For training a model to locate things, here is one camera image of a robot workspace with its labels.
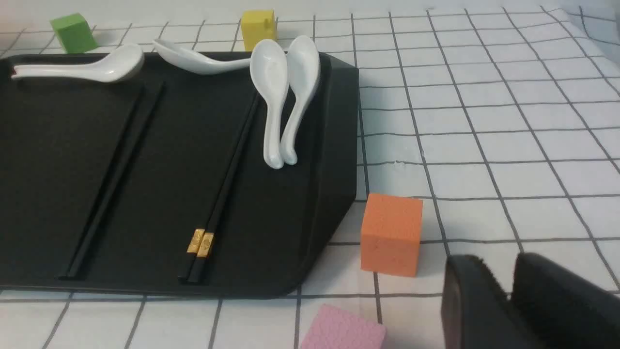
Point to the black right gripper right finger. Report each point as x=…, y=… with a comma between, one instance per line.
x=564, y=310

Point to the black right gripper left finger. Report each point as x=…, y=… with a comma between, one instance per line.
x=475, y=311

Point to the orange foam cube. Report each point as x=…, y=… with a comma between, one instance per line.
x=391, y=235

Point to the pink foam cube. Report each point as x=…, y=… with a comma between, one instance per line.
x=334, y=328

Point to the white grid tablecloth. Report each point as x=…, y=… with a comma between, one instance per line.
x=504, y=120

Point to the gold-banded black chopstick right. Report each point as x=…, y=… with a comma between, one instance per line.
x=213, y=242

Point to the gold-banded black chopstick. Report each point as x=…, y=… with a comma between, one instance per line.
x=213, y=242
x=218, y=194

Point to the gold-banded black chopstick left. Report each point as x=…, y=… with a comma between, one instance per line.
x=218, y=194

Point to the white ceramic spoon outer pair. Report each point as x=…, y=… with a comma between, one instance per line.
x=303, y=64

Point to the white ceramic spoon pair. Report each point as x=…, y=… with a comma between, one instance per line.
x=303, y=64
x=269, y=74

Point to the white ceramic spoon inner pair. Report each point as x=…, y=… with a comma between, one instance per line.
x=269, y=74

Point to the black plastic tray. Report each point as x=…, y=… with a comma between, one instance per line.
x=158, y=185

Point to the yellow foam cube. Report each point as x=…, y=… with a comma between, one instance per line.
x=257, y=25

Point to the white ceramic spoon upturned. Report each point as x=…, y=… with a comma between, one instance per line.
x=193, y=61

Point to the plain black chopstick right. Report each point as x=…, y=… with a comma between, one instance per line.
x=126, y=169

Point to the plain black chopstick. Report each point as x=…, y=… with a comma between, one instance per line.
x=126, y=169
x=109, y=179

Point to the plain black chopstick left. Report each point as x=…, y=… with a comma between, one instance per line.
x=109, y=179

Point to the white ceramic spoon far left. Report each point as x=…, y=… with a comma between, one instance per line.
x=119, y=65

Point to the green foam cube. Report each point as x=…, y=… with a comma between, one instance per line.
x=74, y=33

